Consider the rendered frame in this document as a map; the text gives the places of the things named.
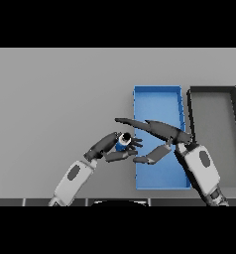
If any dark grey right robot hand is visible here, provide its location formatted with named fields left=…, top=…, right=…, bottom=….
left=114, top=117, right=193, bottom=166

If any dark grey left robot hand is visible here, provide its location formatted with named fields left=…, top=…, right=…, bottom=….
left=83, top=131, right=144, bottom=163

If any blue pipe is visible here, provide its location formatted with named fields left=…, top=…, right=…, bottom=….
left=115, top=132, right=134, bottom=153

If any blue bin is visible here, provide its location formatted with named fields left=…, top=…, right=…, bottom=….
left=133, top=85, right=192, bottom=191

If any dark grey bin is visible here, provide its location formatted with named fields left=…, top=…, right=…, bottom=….
left=186, top=85, right=236, bottom=190

